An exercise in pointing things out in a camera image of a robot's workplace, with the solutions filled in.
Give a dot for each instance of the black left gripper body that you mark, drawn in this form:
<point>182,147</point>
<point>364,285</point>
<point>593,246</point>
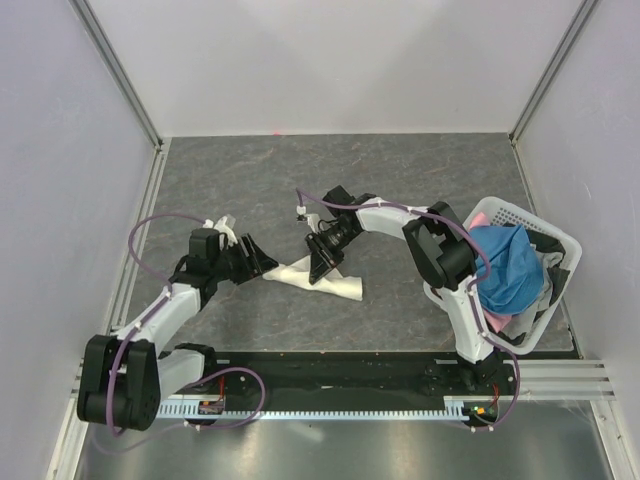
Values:
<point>232,264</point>

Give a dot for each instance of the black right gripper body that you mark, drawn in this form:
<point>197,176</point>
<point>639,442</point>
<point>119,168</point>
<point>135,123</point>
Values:
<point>334,240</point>

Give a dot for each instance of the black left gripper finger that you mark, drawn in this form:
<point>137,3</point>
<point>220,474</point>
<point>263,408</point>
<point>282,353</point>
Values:
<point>248,246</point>
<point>262,263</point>

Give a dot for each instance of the white cloth napkin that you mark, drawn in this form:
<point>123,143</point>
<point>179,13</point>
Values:
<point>334,283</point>

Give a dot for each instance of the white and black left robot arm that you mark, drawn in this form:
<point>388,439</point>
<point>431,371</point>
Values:
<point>145,330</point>

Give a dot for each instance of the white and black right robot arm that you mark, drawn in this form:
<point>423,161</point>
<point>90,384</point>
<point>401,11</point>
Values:
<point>442,251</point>

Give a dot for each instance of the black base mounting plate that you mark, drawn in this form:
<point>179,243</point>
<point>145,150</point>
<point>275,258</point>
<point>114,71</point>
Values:
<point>348,380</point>

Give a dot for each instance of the white plastic laundry basket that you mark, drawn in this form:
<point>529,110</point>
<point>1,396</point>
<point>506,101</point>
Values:
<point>550,225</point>

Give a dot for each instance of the pink cloth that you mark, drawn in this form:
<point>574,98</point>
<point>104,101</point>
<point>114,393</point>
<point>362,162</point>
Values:
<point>496,321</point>

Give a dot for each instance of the blue cloth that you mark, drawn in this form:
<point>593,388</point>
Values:
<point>516,275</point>

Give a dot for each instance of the black cloth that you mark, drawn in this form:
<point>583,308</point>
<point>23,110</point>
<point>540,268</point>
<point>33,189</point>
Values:
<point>550,253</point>

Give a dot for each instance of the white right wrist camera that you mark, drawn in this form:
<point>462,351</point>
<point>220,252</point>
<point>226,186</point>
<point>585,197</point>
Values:
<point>310,219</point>

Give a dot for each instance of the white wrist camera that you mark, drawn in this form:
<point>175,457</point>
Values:
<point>310,219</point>
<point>224,225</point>

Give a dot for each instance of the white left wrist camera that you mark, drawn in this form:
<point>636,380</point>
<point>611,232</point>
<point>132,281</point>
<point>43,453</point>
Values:
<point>224,225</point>

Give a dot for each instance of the grey slotted cable duct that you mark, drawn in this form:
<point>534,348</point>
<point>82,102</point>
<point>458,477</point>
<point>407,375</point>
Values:
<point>193,409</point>

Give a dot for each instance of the aluminium front frame rails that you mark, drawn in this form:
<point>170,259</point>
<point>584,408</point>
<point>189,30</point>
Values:
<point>540,377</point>

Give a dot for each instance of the left aluminium frame post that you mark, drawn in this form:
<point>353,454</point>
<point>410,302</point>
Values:
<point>99,37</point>

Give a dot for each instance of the aluminium frame post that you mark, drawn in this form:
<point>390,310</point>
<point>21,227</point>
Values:
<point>99,37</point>
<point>561,53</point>

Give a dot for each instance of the right aluminium frame post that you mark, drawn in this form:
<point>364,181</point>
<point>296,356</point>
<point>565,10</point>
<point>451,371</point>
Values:
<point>561,53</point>

